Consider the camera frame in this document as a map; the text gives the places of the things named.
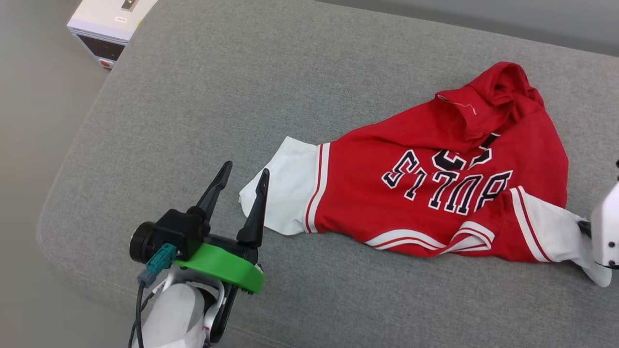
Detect grey fabric sofa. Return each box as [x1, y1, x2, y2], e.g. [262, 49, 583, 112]
[36, 0, 619, 348]

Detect red and white basketball jersey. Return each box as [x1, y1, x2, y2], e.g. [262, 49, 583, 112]
[238, 61, 612, 288]

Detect white electronic device box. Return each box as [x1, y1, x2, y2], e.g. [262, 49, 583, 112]
[67, 0, 159, 70]

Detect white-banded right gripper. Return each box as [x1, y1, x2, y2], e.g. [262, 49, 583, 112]
[578, 181, 619, 270]

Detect teal plug black cable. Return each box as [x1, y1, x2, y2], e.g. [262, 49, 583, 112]
[128, 243, 177, 348]

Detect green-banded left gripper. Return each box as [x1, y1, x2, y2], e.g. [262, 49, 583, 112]
[173, 161, 270, 294]

